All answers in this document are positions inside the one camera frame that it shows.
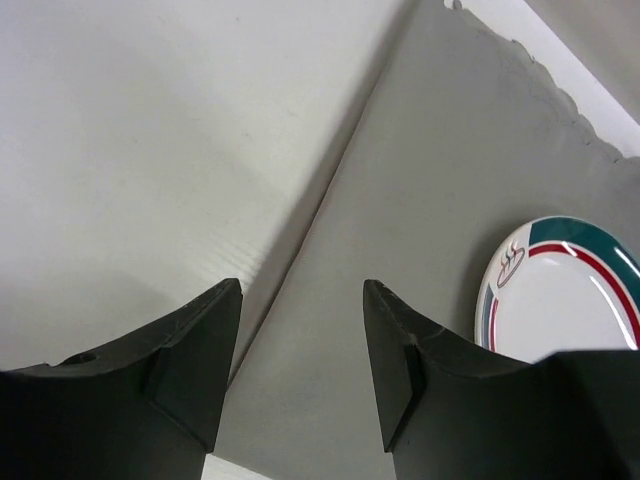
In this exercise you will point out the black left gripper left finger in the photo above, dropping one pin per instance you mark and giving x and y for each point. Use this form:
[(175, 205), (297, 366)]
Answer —
[(146, 405)]

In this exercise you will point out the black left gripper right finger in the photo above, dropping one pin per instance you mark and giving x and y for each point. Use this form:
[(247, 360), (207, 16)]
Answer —
[(447, 408)]

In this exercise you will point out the white plate green red rim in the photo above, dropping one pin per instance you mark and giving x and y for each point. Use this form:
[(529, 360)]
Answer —
[(555, 284)]

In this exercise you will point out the grey cloth napkin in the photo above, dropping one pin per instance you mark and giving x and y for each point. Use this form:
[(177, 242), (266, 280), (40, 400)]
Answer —
[(464, 138)]

